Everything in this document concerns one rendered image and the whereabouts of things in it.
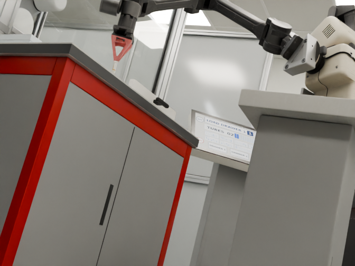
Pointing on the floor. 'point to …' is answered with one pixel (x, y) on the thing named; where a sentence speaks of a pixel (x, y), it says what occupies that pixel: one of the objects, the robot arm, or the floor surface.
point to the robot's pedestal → (296, 180)
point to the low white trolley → (83, 162)
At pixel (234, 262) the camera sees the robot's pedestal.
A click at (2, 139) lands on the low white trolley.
